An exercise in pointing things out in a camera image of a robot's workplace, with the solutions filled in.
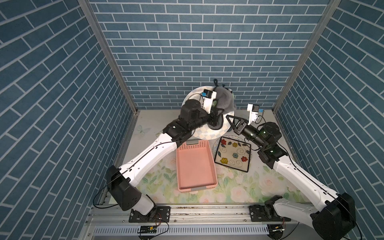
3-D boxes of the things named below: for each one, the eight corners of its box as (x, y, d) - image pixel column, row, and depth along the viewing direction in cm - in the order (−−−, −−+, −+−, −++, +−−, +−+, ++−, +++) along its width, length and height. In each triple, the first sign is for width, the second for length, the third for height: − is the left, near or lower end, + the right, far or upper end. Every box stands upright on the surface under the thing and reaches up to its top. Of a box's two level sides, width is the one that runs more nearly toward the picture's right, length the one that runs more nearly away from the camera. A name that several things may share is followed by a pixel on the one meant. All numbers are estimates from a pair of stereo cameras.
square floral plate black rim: (213, 162, 94) (214, 160, 92) (220, 137, 106) (220, 136, 104) (247, 172, 90) (248, 171, 88) (250, 146, 102) (251, 144, 100)
